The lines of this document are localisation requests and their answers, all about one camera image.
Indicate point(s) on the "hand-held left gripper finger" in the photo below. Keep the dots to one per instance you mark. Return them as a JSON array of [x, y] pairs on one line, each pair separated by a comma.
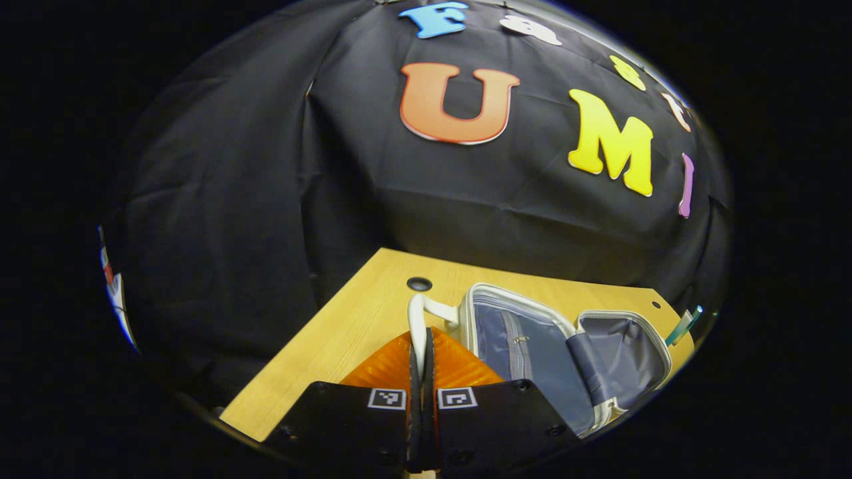
[[415, 432], [429, 432]]

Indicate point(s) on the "white suitcase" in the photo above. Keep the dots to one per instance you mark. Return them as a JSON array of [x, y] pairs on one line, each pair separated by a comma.
[[532, 359]]

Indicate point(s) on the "white and blue tube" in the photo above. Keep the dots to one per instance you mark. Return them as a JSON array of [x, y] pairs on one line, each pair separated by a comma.
[[675, 330]]

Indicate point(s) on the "white display screen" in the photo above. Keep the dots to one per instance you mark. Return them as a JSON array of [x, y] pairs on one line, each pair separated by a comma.
[[116, 293]]

